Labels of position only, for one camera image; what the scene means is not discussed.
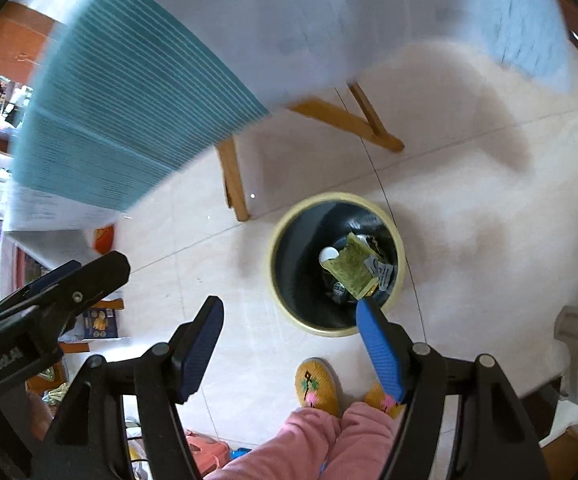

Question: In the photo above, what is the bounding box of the person's left leg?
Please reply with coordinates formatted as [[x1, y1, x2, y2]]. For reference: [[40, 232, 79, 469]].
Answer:
[[219, 406, 342, 480]]

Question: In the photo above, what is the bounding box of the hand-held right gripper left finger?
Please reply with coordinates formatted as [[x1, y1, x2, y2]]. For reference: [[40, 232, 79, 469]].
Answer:
[[34, 295, 226, 480]]

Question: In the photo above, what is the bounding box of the person's leg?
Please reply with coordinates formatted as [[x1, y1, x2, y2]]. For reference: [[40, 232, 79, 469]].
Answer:
[[219, 406, 342, 480], [321, 401, 405, 480]]

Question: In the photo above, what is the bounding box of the dark round trash bin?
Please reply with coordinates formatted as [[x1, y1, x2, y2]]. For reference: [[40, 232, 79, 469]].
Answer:
[[268, 191, 407, 338]]

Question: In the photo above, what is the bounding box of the pink plastic bag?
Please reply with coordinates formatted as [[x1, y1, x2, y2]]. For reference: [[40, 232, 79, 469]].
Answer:
[[184, 430, 230, 471]]

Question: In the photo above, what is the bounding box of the yellow knitted slipper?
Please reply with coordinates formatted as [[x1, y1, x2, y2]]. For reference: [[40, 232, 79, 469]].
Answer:
[[364, 380, 407, 420], [295, 357, 341, 418]]

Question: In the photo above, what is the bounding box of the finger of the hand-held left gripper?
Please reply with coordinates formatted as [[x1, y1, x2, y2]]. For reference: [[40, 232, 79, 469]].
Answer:
[[0, 259, 82, 312], [44, 250, 132, 333]]

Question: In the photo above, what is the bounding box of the green yellow tea bag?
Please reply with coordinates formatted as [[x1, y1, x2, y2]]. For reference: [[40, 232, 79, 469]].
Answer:
[[330, 232, 380, 302]]

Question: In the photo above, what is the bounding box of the wooden folding table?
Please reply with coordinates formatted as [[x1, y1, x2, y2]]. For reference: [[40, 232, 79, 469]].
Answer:
[[217, 81, 405, 222]]

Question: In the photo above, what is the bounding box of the person's right leg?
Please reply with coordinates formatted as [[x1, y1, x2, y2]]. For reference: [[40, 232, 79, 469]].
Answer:
[[321, 401, 405, 480]]

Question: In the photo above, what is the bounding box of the blue printed box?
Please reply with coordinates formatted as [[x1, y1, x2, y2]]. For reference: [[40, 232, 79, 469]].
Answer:
[[81, 307, 120, 339]]

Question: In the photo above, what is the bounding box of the orange wooden cabinet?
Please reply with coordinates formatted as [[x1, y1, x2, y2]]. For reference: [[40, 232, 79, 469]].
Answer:
[[0, 2, 64, 153]]

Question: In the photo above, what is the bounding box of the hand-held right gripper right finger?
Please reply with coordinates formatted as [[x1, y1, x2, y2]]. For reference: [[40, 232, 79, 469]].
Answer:
[[355, 297, 552, 480]]

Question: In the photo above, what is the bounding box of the cloth covered side table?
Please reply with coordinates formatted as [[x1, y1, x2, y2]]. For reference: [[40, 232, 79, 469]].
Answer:
[[0, 180, 120, 281]]

